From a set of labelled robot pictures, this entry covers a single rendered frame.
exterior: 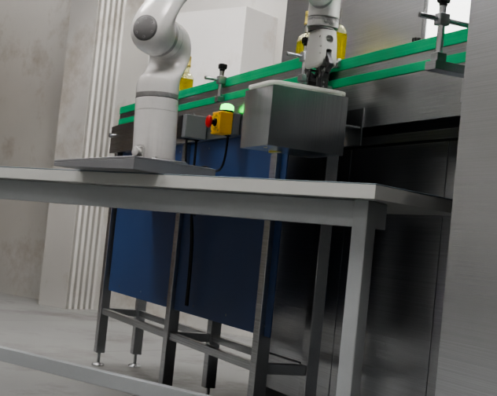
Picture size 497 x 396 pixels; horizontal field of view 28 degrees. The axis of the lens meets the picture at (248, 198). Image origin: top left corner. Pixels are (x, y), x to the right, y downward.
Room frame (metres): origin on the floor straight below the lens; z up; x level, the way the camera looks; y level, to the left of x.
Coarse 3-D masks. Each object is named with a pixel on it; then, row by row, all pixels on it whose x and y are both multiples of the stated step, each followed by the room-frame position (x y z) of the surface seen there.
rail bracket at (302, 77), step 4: (304, 40) 2.72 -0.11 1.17; (304, 44) 2.73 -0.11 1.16; (304, 48) 2.73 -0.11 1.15; (288, 52) 2.71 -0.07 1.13; (300, 52) 2.74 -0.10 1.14; (304, 52) 2.72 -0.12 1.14; (292, 56) 2.71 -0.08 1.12; (296, 56) 2.72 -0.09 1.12; (300, 56) 2.72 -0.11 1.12; (304, 56) 2.72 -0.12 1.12; (300, 60) 2.73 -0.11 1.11; (304, 60) 2.72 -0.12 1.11; (340, 60) 2.77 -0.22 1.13; (304, 64) 2.73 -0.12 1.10; (336, 64) 2.77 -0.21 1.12; (340, 64) 2.77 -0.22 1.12; (304, 68) 2.73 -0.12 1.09; (304, 72) 2.73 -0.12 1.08; (300, 76) 2.72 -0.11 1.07; (304, 76) 2.72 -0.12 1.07; (300, 80) 2.72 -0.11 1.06; (304, 80) 2.72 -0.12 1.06
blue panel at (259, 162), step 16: (192, 144) 3.51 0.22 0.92; (208, 144) 3.37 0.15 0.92; (224, 144) 3.24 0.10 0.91; (240, 144) 3.13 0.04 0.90; (192, 160) 3.50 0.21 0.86; (208, 160) 3.36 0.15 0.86; (240, 160) 3.12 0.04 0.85; (256, 160) 3.00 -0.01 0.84; (224, 176) 3.22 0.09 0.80; (240, 176) 3.10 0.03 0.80; (256, 176) 2.99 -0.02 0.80
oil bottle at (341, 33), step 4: (340, 24) 2.89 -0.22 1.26; (340, 28) 2.88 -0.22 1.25; (344, 28) 2.89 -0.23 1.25; (340, 32) 2.88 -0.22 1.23; (344, 32) 2.88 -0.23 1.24; (340, 36) 2.88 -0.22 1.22; (344, 36) 2.88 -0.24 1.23; (340, 40) 2.88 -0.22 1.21; (344, 40) 2.88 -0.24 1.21; (340, 44) 2.88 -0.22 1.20; (344, 44) 2.88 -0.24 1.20; (340, 48) 2.88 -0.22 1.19; (344, 48) 2.89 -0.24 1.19; (340, 52) 2.88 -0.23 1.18; (344, 52) 2.89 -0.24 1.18; (340, 56) 2.88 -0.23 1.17; (344, 56) 2.89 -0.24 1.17
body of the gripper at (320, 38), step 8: (312, 32) 2.59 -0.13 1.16; (320, 32) 2.56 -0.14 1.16; (328, 32) 2.55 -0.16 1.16; (336, 32) 2.57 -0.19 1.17; (312, 40) 2.59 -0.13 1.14; (320, 40) 2.55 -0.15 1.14; (328, 40) 2.56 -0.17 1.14; (336, 40) 2.56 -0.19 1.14; (312, 48) 2.59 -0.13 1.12; (320, 48) 2.55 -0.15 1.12; (328, 48) 2.55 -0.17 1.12; (336, 48) 2.56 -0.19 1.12; (312, 56) 2.58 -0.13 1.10; (320, 56) 2.55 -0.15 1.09; (336, 56) 2.56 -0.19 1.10; (312, 64) 2.59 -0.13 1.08; (320, 64) 2.55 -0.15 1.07
